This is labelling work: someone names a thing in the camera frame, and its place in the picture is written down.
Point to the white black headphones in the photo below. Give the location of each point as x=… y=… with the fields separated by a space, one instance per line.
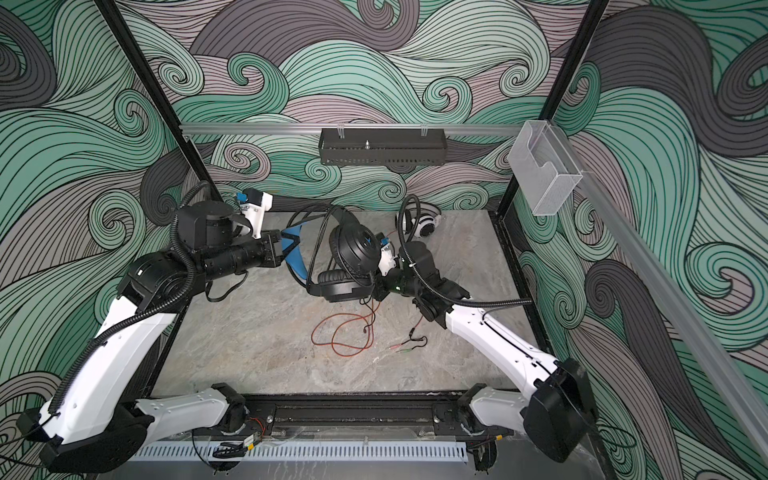
x=422 y=224

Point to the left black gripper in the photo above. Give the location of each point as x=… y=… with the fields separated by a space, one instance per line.
x=274 y=252

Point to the black perforated wall tray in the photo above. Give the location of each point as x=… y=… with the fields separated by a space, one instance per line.
x=398 y=148

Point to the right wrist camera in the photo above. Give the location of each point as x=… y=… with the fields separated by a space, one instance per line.
x=388 y=256

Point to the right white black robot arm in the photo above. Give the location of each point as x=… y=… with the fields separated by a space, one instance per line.
x=498 y=336

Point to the black frame post right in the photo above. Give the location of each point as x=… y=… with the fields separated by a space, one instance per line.
x=572 y=61

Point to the aluminium rail back wall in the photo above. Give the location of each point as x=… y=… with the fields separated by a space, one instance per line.
x=244 y=128

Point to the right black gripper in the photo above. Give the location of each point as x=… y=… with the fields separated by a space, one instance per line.
x=380 y=286

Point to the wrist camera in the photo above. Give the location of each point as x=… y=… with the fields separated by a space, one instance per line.
x=254 y=204
x=388 y=256

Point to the clear plastic wall bin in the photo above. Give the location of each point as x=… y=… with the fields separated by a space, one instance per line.
x=545 y=165

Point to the aluminium rail right wall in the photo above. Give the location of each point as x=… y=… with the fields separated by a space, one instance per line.
x=737 y=393

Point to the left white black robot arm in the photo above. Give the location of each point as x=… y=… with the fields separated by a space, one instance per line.
x=89 y=426

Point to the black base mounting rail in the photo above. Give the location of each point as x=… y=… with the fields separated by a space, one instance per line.
x=354 y=411

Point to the aluminium rail wall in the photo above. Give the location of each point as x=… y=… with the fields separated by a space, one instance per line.
x=244 y=128
x=737 y=393

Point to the white slotted cable duct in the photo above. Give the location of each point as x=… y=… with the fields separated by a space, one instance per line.
x=311 y=451

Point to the black frame post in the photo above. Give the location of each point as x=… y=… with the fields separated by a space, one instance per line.
x=127 y=42
x=572 y=61

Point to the black blue headphones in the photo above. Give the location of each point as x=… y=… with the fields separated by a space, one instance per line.
x=355 y=253

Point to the black frame post left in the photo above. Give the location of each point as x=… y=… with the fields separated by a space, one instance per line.
x=127 y=42

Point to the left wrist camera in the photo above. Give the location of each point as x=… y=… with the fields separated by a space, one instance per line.
x=254 y=204

